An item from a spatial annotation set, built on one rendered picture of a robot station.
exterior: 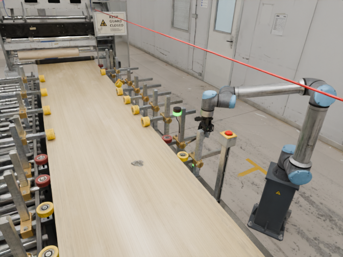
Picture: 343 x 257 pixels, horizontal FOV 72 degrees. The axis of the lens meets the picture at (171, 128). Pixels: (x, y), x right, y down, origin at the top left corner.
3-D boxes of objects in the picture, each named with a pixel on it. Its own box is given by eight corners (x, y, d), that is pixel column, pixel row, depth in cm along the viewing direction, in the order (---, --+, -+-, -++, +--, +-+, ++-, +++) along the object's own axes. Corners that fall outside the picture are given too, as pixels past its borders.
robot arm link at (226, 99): (236, 91, 159) (217, 90, 160) (238, 98, 149) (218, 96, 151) (233, 104, 164) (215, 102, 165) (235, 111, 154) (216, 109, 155)
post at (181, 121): (180, 157, 201) (184, 105, 177) (182, 159, 198) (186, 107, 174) (176, 158, 199) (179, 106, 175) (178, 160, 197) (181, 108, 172)
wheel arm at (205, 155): (225, 150, 191) (226, 145, 188) (228, 152, 188) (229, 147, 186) (178, 164, 172) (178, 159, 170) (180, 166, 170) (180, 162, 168)
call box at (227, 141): (227, 140, 141) (229, 129, 137) (235, 147, 136) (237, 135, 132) (218, 143, 138) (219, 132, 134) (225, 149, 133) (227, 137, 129)
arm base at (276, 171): (274, 164, 211) (276, 155, 206) (297, 171, 203) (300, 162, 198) (270, 176, 197) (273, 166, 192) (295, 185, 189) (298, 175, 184)
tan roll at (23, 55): (111, 52, 393) (110, 44, 387) (113, 54, 384) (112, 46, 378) (10, 59, 334) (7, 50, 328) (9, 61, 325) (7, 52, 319)
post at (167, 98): (167, 142, 220) (168, 94, 196) (168, 144, 217) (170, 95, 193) (163, 143, 218) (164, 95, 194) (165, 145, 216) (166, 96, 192)
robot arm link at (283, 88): (321, 73, 158) (218, 83, 171) (329, 79, 148) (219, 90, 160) (318, 90, 164) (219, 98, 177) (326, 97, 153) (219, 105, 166)
